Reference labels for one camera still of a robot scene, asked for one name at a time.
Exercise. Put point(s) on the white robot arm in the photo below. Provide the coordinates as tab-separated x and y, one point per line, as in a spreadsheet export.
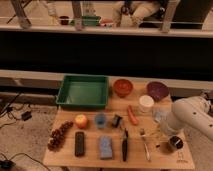
192	111

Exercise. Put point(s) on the orange carrot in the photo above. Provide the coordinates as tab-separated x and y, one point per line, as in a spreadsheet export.
131	116

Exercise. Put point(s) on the small black binder clip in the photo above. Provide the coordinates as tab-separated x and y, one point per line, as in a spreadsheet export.
116	120

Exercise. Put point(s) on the clear plastic bag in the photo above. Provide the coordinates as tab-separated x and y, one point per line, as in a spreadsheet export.
158	113

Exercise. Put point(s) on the red yellow apple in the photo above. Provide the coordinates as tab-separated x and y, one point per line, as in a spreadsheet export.
81	121

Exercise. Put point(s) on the bunch of red grapes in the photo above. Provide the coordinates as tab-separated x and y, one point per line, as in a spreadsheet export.
57	137

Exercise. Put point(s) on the dark round tin can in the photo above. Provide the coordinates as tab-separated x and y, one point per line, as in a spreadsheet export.
175	143

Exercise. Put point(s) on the purple bowl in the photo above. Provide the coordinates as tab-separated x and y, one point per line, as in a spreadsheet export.
157	90

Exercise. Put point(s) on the black handled knife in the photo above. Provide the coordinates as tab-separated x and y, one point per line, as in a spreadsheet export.
125	145

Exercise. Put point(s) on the blue sponge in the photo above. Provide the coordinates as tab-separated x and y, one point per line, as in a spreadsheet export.
105	147

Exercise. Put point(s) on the orange bowl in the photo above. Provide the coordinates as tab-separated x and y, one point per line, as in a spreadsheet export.
122	87

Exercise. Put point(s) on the white round container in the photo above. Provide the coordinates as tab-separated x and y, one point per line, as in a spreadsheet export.
146	103

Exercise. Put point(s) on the black power adapter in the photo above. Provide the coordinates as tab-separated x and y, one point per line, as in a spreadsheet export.
26	115

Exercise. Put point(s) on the black remote control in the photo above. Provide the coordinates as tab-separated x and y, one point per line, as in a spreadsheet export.
79	144

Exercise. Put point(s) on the green plastic tray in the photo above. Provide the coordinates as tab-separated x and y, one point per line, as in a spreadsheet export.
83	91

